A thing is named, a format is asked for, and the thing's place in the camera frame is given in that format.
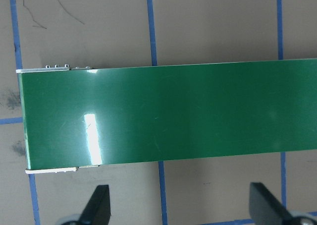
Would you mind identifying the green belt conveyor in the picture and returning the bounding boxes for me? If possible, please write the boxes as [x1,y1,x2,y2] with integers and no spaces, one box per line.
[15,58,317,174]

